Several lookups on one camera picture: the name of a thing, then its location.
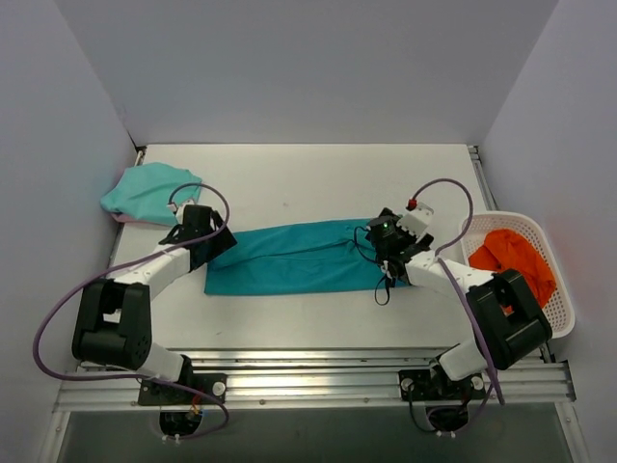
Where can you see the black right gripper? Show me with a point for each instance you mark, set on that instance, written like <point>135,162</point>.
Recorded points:
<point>383,239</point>

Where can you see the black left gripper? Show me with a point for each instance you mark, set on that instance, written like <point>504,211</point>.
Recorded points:
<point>218,242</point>

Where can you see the teal t-shirt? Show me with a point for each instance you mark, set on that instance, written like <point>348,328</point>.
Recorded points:
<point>316,257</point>

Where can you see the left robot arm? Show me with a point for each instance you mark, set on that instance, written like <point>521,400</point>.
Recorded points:
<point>113,326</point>

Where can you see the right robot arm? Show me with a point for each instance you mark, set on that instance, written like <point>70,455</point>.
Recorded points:
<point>506,320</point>

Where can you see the mint green folded t-shirt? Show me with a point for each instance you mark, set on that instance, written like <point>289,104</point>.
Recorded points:
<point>143,192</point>

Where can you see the pink folded t-shirt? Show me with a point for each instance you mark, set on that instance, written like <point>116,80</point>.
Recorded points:
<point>127,219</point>

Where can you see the orange t-shirt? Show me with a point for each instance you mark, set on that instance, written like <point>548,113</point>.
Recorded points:
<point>505,249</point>

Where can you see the white perforated plastic basket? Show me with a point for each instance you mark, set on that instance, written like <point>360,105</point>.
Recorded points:
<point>558,311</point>

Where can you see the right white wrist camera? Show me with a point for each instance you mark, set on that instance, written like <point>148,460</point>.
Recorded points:
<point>416,220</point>

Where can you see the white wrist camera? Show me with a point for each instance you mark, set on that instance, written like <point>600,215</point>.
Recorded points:
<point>416,220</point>
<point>176,209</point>

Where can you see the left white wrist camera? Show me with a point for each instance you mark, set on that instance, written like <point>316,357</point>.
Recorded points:
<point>176,209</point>

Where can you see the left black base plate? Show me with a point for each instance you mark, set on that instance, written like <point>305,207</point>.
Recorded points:
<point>214,384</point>

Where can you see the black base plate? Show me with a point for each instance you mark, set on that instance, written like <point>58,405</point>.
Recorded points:
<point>431,384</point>
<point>214,384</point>

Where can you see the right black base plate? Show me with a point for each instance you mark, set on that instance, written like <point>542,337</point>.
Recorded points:
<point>431,384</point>

